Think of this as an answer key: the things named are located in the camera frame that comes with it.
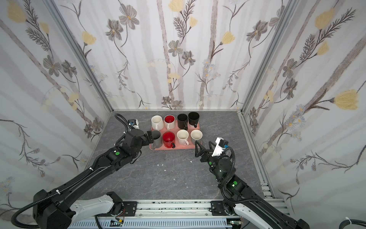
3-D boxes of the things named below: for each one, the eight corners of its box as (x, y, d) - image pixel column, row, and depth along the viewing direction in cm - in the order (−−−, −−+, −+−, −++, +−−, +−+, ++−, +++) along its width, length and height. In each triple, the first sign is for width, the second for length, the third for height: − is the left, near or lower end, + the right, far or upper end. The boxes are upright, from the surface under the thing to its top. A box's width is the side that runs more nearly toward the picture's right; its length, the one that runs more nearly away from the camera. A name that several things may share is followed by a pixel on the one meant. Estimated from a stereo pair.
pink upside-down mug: (176, 149, 98) (176, 142, 91) (177, 136, 105) (176, 129, 98) (188, 149, 98) (189, 142, 91) (188, 136, 105) (188, 129, 98)
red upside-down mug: (162, 149, 98) (161, 144, 92) (164, 137, 105) (163, 131, 98) (175, 150, 98) (174, 144, 92) (175, 137, 105) (175, 131, 99)
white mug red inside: (164, 132, 108) (163, 125, 101) (165, 121, 115) (164, 114, 108) (174, 132, 108) (174, 125, 101) (175, 122, 115) (175, 114, 108)
